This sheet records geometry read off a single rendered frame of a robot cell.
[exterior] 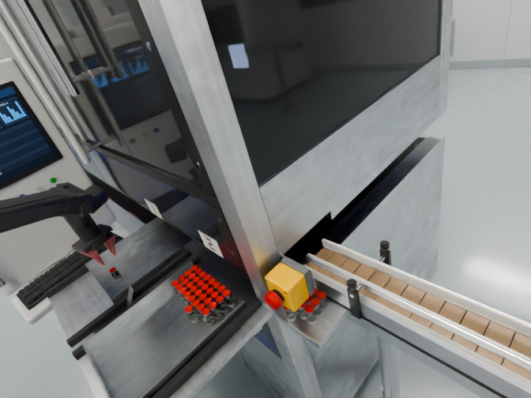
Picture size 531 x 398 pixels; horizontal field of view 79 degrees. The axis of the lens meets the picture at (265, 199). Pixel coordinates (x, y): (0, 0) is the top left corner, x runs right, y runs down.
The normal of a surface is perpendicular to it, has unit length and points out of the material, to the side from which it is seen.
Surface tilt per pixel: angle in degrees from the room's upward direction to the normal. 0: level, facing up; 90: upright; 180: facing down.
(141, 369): 0
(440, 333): 0
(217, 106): 90
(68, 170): 90
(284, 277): 0
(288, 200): 90
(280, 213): 90
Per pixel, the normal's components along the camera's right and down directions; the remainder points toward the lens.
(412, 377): -0.25, -0.81
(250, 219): 0.68, 0.26
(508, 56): -0.69, 0.53
